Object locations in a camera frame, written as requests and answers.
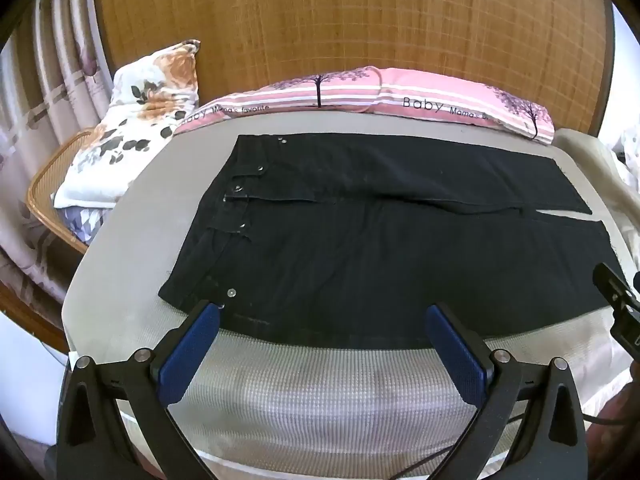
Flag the white floral pillow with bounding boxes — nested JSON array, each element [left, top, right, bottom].
[[52, 39, 202, 209]]

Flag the pale floral curtain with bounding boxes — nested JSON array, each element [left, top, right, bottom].
[[0, 0, 118, 311]]

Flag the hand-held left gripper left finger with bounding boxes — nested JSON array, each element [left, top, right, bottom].
[[56, 300, 223, 480]]

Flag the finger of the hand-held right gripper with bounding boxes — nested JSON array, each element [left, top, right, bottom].
[[593, 262, 640, 317]]

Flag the black pants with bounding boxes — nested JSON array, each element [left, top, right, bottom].
[[159, 134, 632, 351]]

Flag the rattan chair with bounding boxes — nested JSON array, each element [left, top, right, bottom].
[[26, 129, 101, 256]]

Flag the white patterned cloth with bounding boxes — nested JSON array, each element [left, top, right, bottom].
[[617, 127, 640, 162]]

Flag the beige blanket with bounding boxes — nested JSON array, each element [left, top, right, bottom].
[[555, 127, 640, 271]]

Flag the wooden headboard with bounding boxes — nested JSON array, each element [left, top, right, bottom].
[[92, 0, 616, 126]]

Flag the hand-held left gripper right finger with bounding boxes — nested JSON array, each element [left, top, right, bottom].
[[425, 302, 589, 480]]

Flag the grey mesh bed mat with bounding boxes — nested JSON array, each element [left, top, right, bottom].
[[61, 110, 632, 480]]

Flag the brown wooden bed frame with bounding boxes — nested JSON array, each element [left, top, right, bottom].
[[0, 280, 71, 355]]

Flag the pink striped tree-print pillow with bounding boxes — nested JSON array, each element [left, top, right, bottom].
[[172, 66, 383, 136]]

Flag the grey geometric patterned cloth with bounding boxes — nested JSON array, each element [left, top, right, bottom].
[[59, 205, 113, 246]]

